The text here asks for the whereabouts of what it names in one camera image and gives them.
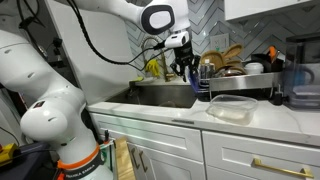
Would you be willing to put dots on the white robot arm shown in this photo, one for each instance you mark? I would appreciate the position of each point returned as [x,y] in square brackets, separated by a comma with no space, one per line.
[43,73]

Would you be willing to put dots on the white cup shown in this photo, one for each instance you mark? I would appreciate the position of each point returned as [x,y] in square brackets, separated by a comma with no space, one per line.
[254,68]

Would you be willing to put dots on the white wall outlet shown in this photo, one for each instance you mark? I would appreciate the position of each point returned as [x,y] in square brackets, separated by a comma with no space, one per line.
[219,42]

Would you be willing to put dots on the stainless steel sink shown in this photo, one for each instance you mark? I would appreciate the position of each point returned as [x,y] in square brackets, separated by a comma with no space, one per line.
[150,95]

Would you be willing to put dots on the gold spring faucet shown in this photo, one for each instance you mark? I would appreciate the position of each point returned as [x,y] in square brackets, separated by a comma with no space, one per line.
[164,66]

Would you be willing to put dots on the steel jar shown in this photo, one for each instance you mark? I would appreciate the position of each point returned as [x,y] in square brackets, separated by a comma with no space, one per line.
[206,70]

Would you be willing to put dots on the orange utensil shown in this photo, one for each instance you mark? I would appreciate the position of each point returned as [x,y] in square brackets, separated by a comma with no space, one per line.
[272,53]

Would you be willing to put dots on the steel dish rack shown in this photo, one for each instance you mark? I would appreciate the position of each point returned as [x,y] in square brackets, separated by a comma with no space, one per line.
[246,81]

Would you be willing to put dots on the white upper cabinet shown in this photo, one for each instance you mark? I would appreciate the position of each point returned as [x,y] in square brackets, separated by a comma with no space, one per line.
[266,8]

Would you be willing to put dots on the wooden paddle board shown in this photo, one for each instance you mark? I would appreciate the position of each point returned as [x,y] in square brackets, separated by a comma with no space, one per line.
[233,51]

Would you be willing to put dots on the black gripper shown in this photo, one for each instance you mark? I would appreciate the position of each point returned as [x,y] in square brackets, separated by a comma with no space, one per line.
[184,56]

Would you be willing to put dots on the white kitchen cabinet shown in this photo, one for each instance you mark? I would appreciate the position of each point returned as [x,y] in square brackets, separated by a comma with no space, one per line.
[166,136]

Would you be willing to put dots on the yellow sponge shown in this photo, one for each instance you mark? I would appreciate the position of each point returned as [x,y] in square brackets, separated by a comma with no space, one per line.
[136,79]

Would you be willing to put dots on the clear plastic bowl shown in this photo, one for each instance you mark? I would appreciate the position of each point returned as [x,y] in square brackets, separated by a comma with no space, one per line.
[233,111]

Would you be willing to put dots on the steel pot lid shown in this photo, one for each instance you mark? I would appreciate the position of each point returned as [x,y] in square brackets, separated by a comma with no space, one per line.
[231,71]

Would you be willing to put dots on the yellow device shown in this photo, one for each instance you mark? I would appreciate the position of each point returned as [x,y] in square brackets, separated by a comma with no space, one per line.
[8,153]

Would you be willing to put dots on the black case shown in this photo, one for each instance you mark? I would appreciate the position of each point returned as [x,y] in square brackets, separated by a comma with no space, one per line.
[30,166]

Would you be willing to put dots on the yellow rubber glove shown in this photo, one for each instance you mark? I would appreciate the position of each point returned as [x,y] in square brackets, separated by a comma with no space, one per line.
[152,68]

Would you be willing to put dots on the small black bottle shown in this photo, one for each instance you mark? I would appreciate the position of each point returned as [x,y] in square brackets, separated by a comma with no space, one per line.
[278,96]

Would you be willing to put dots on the round wooden plate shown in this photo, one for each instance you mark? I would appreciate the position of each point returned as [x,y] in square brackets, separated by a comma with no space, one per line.
[211,60]

